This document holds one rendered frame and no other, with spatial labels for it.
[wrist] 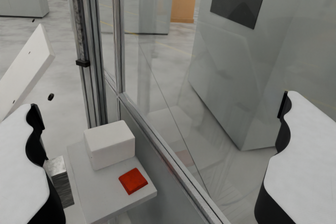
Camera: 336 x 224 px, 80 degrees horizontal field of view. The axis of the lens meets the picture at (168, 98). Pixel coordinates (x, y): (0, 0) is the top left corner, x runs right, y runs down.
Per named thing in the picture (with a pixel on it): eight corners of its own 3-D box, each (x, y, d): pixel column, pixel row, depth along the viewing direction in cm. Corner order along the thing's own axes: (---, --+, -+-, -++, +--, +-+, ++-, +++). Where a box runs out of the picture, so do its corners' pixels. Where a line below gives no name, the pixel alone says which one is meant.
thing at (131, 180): (137, 168, 79) (137, 165, 78) (148, 184, 73) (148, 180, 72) (118, 178, 74) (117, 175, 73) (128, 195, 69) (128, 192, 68)
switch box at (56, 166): (71, 187, 95) (62, 154, 83) (74, 204, 89) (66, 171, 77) (33, 202, 88) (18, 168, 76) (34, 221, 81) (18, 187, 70)
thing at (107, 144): (121, 133, 95) (121, 114, 89) (135, 157, 84) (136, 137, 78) (83, 144, 87) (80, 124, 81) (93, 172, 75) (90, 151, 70)
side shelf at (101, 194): (121, 134, 98) (121, 130, 97) (156, 195, 73) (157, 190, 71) (67, 151, 87) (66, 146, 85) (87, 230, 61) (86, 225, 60)
